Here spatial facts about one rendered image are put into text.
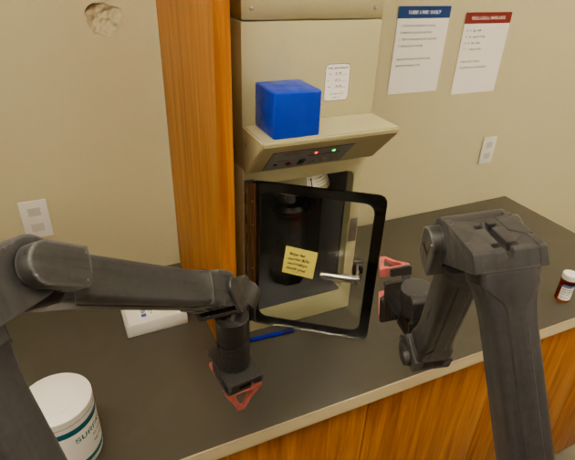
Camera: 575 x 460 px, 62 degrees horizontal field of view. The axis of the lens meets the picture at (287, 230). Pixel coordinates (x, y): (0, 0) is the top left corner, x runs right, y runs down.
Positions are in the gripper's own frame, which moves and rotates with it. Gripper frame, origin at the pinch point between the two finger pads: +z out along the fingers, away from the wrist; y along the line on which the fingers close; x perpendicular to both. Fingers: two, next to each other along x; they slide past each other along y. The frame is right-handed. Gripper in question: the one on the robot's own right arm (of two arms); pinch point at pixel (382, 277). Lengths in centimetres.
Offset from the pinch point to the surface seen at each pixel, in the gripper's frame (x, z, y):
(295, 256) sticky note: 18.4, 8.6, 4.2
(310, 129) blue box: 13.6, 5.9, 35.1
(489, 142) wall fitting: -78, 82, -8
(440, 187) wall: -56, 78, -23
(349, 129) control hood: 4.5, 9.6, 32.6
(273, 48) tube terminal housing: 18, 16, 49
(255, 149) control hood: 25.0, 6.8, 32.4
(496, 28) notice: -73, 80, 35
